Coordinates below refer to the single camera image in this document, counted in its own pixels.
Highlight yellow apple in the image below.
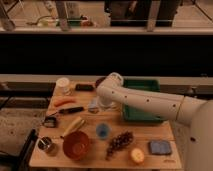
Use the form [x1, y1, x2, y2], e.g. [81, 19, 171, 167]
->
[130, 148, 145, 164]

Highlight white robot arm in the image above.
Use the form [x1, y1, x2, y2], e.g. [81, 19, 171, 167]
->
[95, 72, 213, 171]

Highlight metal cup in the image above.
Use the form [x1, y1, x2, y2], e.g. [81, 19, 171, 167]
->
[37, 136, 55, 153]

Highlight white lidded jar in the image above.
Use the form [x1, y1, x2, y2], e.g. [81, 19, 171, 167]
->
[56, 77, 70, 95]

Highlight black handled knife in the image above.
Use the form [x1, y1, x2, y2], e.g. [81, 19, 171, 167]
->
[49, 106, 84, 116]

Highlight green plastic tray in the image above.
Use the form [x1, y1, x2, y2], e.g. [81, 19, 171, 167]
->
[122, 79, 165, 124]

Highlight orange bowl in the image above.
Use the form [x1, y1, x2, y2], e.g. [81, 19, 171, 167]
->
[63, 131, 90, 161]

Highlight blue sponge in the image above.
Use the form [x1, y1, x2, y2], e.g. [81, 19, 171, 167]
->
[149, 140, 172, 155]

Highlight black rectangular box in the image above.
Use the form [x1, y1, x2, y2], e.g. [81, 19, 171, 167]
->
[75, 84, 94, 91]

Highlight orange carrot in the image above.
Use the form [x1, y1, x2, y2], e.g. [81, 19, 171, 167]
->
[54, 98, 76, 107]

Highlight black chair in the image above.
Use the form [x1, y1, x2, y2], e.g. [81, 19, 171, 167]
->
[0, 129, 38, 171]

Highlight small black container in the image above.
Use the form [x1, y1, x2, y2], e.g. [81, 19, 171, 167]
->
[43, 116, 57, 128]

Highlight dark red plate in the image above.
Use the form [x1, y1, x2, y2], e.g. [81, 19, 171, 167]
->
[95, 77, 106, 88]

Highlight purple grape bunch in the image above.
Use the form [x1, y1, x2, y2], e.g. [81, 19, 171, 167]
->
[105, 131, 134, 160]

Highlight blue plastic cup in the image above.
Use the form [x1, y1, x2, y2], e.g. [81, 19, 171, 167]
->
[96, 123, 110, 140]

